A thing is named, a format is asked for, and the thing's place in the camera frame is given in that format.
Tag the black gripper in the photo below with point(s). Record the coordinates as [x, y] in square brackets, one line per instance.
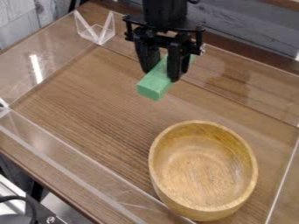
[159, 26]

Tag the brown wooden bowl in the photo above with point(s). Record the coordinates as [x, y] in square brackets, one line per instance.
[203, 170]

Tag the green rectangular block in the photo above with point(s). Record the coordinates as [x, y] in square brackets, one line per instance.
[155, 83]

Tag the black metal mount plate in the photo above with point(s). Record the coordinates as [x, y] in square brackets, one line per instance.
[44, 215]

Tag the clear acrylic corner bracket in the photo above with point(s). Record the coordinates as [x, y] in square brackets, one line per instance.
[99, 34]

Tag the clear acrylic tray wall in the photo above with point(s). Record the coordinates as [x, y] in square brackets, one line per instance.
[105, 197]

